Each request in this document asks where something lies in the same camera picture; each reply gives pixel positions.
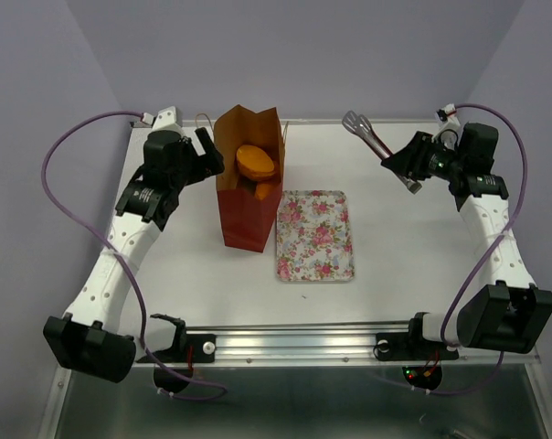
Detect red paper bag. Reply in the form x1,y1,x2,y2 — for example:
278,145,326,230
213,105,285,252

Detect aluminium front mounting rail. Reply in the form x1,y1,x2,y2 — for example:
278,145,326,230
133,319,542,367

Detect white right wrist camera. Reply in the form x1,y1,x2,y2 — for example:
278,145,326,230
433,103,461,140

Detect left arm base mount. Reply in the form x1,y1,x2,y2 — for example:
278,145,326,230
151,314,217,396

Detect metal tongs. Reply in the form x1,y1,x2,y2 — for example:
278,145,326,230
342,110,421,193

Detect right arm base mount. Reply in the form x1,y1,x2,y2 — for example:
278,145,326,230
373,313,459,391

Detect floral rectangular tray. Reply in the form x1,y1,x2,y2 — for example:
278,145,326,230
276,190,355,283

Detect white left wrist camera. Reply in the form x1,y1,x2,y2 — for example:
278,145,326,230
140,106,184,135

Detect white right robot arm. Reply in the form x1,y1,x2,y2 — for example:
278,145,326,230
382,123,552,357

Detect orange long fake bread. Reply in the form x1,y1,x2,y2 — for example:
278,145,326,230
252,179,279,200

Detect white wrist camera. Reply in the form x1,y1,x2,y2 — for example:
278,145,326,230
140,106,184,135
433,103,461,140

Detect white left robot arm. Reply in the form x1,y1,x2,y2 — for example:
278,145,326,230
43,128,225,383

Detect orange round fake bread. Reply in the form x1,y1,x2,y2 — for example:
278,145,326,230
236,145,275,182

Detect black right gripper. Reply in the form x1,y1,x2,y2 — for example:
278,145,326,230
378,130,465,181

